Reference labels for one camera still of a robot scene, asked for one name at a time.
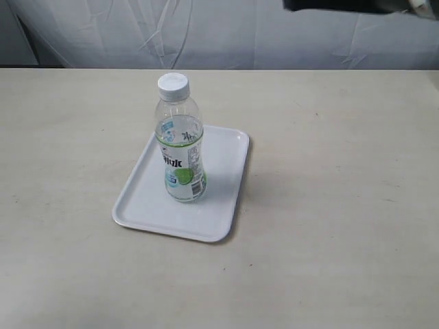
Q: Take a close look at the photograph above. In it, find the clear plastic bottle white cap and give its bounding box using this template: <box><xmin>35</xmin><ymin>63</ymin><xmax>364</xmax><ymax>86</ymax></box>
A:
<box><xmin>154</xmin><ymin>73</ymin><xmax>206</xmax><ymax>202</ymax></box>

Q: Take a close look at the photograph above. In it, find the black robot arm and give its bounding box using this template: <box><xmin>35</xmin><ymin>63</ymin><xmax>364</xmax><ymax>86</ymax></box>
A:
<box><xmin>283</xmin><ymin>0</ymin><xmax>438</xmax><ymax>20</ymax></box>

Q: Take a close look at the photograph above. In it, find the white rectangular plastic tray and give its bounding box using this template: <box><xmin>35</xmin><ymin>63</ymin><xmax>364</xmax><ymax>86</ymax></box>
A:
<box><xmin>112</xmin><ymin>125</ymin><xmax>250</xmax><ymax>243</ymax></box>

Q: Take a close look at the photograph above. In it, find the white wrinkled backdrop cloth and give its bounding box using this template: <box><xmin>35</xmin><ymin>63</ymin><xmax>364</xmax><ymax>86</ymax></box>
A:
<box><xmin>1</xmin><ymin>1</ymin><xmax>438</xmax><ymax>70</ymax></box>

